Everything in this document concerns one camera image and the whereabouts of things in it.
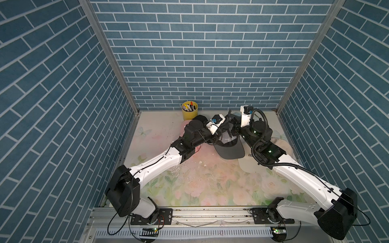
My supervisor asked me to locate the black cap front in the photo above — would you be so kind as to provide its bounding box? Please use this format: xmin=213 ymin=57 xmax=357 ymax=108
xmin=214 ymin=128 xmax=245 ymax=160

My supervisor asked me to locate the black cap rear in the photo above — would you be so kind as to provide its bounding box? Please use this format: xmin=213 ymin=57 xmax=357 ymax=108
xmin=194 ymin=115 xmax=208 ymax=123

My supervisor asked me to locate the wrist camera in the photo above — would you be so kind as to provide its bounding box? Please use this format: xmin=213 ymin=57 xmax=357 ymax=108
xmin=240 ymin=105 xmax=254 ymax=128
xmin=206 ymin=114 xmax=225 ymax=135

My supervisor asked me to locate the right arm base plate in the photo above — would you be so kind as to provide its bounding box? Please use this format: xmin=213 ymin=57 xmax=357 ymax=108
xmin=248 ymin=207 xmax=295 ymax=225

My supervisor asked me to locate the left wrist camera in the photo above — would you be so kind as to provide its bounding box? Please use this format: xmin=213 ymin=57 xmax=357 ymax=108
xmin=206 ymin=114 xmax=225 ymax=135

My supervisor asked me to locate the aluminium front rail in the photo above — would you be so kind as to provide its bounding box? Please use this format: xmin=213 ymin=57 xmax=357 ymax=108
xmin=80 ymin=206 xmax=337 ymax=243

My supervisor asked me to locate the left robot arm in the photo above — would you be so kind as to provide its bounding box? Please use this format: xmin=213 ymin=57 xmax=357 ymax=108
xmin=105 ymin=114 xmax=226 ymax=218

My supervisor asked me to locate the black cap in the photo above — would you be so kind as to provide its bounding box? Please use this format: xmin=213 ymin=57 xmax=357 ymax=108
xmin=214 ymin=128 xmax=245 ymax=160
xmin=194 ymin=115 xmax=208 ymax=123

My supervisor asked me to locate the yellow pen cup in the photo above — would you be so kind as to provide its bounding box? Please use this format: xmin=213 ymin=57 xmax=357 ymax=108
xmin=181 ymin=101 xmax=198 ymax=120

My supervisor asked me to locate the pink baseball cap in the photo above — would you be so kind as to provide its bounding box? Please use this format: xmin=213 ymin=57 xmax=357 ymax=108
xmin=180 ymin=119 xmax=204 ymax=153

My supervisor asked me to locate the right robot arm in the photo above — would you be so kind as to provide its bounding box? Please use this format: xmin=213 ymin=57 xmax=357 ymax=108
xmin=227 ymin=111 xmax=358 ymax=240

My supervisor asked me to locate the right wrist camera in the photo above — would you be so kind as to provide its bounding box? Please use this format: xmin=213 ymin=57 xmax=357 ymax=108
xmin=240 ymin=105 xmax=254 ymax=128

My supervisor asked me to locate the beige Colorado cap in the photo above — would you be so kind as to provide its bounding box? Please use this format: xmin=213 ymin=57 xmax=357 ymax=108
xmin=238 ymin=152 xmax=266 ymax=174
xmin=271 ymin=138 xmax=294 ymax=157

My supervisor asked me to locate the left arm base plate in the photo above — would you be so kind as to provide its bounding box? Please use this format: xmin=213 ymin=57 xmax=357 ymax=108
xmin=130 ymin=208 xmax=173 ymax=226

